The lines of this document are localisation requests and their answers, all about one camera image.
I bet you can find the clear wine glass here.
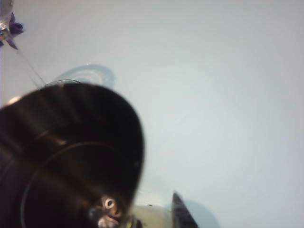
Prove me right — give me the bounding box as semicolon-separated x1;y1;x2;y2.
0;0;117;89

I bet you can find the gold metal jigger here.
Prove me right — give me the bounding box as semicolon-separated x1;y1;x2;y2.
0;82;174;228

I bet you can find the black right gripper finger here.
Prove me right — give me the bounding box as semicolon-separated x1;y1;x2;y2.
171;190;200;228

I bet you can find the purple object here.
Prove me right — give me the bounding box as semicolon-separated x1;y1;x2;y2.
9;13;25;34

